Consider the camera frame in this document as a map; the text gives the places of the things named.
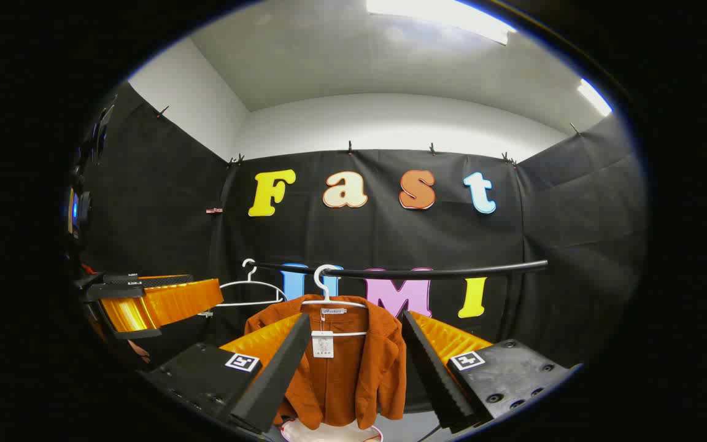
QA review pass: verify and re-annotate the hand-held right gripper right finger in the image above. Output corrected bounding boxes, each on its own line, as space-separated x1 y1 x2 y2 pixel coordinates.
401 310 581 433

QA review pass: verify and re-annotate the white pink-rimmed laundry hamper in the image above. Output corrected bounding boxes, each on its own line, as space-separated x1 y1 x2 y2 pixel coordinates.
280 417 385 442

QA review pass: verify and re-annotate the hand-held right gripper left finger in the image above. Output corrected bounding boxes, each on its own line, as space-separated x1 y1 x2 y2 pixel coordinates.
142 313 312 438

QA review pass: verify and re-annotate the row of black backdrop clips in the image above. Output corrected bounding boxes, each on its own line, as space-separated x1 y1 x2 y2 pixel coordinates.
156 106 581 168

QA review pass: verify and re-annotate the white paper hang tag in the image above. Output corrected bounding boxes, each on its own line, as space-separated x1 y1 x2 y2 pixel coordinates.
311 330 334 359

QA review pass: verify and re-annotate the empty white hanger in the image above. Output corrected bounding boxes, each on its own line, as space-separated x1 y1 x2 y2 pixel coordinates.
215 258 287 308

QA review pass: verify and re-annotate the small ceiling light panel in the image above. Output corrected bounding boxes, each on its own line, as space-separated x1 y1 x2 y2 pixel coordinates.
578 79 613 117

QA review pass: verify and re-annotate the large ceiling light panel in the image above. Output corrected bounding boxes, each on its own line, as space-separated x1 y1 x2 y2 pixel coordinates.
366 0 517 45

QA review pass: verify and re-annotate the orange corduroy jacket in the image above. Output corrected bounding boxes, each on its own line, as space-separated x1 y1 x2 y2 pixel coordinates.
244 295 408 430

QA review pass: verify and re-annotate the black clothes rail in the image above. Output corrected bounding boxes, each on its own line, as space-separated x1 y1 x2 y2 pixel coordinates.
249 259 549 281

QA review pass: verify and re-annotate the white hanger with crossbar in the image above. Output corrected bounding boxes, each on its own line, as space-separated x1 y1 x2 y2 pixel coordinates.
300 264 369 338

